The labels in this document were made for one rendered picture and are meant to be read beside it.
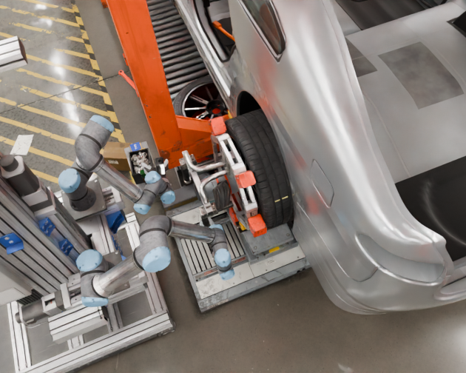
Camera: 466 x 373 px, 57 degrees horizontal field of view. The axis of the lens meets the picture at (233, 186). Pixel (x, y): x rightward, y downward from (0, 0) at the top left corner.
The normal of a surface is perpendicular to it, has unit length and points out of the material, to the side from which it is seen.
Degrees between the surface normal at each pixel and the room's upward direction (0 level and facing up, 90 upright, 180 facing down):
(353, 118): 20
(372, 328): 0
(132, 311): 0
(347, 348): 0
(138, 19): 90
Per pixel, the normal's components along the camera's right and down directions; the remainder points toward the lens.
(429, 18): -0.10, -0.61
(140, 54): 0.37, 0.78
